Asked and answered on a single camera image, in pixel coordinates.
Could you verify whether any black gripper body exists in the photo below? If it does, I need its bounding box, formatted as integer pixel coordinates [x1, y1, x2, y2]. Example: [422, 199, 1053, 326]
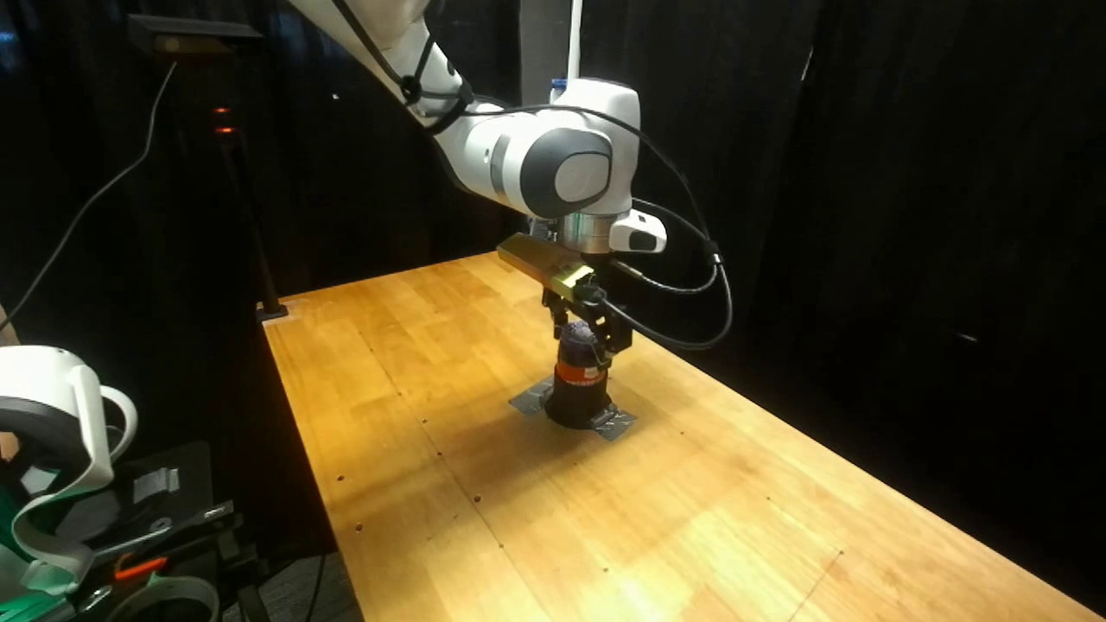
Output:
[541, 281, 632, 339]

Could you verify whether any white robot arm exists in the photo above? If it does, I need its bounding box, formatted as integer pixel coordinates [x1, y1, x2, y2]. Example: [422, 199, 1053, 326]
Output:
[290, 0, 668, 362]

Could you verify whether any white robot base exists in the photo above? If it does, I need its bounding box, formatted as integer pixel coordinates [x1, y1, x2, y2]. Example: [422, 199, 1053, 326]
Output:
[0, 345, 138, 498]

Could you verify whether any dark jar with white lid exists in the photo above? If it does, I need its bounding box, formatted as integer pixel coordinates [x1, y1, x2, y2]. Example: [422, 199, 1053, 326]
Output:
[545, 321, 611, 430]

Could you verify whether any white vertical pole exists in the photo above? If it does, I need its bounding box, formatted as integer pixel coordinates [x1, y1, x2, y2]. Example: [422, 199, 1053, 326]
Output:
[562, 0, 585, 84]

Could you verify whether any black tripod stand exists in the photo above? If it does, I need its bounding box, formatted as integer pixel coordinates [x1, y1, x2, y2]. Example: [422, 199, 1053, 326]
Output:
[123, 13, 286, 321]

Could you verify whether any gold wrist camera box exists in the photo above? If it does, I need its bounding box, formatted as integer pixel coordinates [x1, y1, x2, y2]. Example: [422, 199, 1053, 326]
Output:
[498, 234, 593, 301]

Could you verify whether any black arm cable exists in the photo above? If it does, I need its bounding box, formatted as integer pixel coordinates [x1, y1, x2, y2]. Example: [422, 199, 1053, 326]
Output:
[572, 105, 736, 355]

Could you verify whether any white cable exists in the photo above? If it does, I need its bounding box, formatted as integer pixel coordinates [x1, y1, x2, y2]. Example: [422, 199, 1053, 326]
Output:
[5, 58, 184, 321]

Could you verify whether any orange handled tool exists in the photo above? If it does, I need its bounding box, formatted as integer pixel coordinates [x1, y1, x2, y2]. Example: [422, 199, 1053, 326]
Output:
[110, 558, 168, 583]

